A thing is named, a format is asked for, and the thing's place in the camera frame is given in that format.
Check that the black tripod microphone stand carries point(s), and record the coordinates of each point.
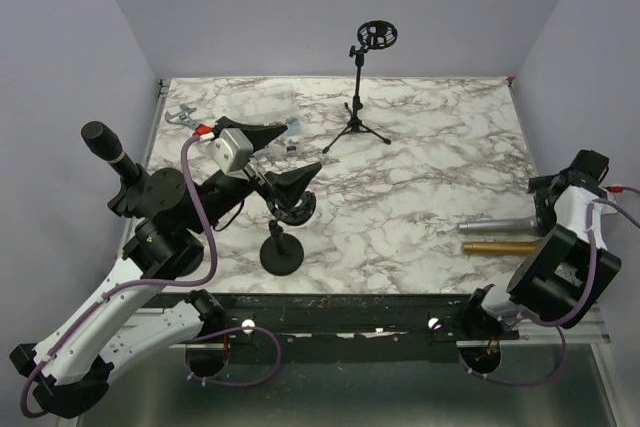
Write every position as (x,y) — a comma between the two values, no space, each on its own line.
(374,35)

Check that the black round-base shock mount stand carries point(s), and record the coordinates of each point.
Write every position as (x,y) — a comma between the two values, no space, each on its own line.
(282,253)

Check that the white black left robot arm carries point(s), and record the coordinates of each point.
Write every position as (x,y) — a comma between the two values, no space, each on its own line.
(151,298)

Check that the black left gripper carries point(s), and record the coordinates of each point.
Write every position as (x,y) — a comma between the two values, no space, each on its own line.
(289,186)

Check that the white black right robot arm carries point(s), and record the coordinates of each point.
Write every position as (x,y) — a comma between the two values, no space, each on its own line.
(570,267)

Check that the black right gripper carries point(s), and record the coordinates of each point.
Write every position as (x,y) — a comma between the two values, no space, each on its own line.
(546,219)

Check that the black microphone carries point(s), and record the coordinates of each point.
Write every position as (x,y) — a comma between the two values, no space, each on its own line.
(106,145)

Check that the black front mounting rail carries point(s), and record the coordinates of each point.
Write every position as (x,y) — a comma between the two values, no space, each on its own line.
(333,328)

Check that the gold microphone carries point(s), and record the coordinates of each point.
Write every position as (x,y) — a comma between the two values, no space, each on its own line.
(499,248)

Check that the red handled adjustable wrench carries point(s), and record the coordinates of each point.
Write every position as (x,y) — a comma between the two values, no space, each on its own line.
(183,116)

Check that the silver microphone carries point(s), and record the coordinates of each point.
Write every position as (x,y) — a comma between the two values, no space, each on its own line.
(526,224)

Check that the clear plastic screw organizer box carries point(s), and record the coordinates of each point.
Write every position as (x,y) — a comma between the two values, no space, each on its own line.
(268,105)

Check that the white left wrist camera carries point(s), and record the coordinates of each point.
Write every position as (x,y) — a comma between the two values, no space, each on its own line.
(231,150)

